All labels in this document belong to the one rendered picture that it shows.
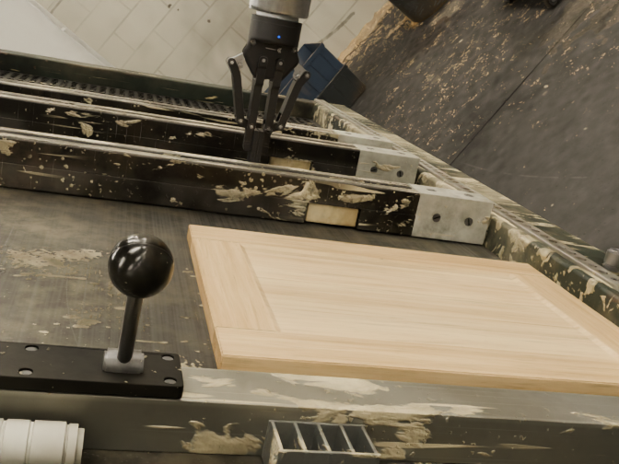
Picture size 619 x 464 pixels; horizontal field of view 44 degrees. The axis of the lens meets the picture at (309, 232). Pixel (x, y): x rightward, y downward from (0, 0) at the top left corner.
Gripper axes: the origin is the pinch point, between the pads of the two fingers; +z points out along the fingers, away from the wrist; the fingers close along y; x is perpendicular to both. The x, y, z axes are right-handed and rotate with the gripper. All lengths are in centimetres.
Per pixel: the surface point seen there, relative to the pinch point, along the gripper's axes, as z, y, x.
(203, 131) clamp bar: 2.3, 5.2, -25.6
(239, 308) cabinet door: 6.4, 7.9, 47.8
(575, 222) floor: 28, -130, -105
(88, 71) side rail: 5, 29, -117
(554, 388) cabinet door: 7, -21, 58
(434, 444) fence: 7, -4, 70
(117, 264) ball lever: -6, 20, 74
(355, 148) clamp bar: 1.4, -24.2, -26.1
